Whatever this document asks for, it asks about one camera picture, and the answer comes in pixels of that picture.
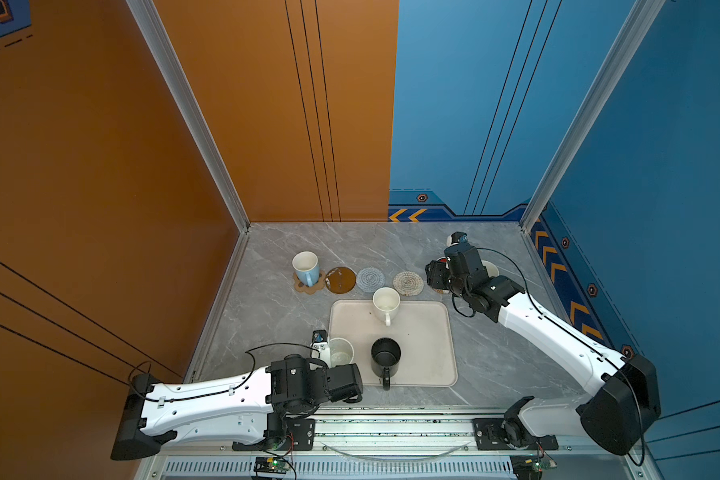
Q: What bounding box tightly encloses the left green circuit board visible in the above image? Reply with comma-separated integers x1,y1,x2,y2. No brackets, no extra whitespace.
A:
252,456,298,479

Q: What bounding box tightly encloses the white mug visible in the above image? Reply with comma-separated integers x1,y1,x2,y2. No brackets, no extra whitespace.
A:
372,287,401,327
328,337,355,368

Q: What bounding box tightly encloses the black mug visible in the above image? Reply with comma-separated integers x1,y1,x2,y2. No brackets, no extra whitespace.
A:
371,337,402,391

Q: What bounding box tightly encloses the green circuit board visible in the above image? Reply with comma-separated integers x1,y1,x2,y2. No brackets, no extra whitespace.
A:
252,456,298,479
510,456,558,480

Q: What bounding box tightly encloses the light blue mug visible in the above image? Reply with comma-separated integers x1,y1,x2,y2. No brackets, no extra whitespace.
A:
292,251,320,287

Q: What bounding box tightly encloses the cork paw print coaster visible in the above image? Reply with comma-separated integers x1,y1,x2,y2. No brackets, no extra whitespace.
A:
292,270,325,295

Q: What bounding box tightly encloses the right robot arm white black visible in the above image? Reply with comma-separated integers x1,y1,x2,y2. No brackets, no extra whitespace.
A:
425,232,661,456

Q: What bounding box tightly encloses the cream serving tray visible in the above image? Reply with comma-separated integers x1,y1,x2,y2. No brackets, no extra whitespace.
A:
328,300,458,387

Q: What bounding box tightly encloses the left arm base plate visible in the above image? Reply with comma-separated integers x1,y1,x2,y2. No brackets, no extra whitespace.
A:
232,417,315,453

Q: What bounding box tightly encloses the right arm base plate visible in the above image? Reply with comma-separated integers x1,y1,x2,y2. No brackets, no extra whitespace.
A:
472,417,559,450

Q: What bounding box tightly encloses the right green circuit board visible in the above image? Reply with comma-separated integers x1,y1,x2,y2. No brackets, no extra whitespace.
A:
510,456,558,480

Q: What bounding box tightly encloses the glossy brown round coaster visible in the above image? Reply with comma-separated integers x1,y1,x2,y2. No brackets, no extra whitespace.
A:
325,266,356,295

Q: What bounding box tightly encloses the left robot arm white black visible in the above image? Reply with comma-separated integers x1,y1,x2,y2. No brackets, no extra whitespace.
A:
110,354,363,461

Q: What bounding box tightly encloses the aluminium front rail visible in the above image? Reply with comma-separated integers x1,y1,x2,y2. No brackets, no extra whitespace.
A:
168,408,593,457

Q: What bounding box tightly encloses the white woven rope coaster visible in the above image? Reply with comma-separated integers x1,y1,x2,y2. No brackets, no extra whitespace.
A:
393,271,424,297

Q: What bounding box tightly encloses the lavender mug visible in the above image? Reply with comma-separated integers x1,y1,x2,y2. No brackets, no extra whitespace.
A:
481,260,500,278

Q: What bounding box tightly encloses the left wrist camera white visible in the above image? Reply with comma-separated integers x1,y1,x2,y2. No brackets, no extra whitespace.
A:
311,329,332,367

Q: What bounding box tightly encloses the blue grey woven coaster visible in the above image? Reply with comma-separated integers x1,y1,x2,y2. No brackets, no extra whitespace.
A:
356,267,386,294

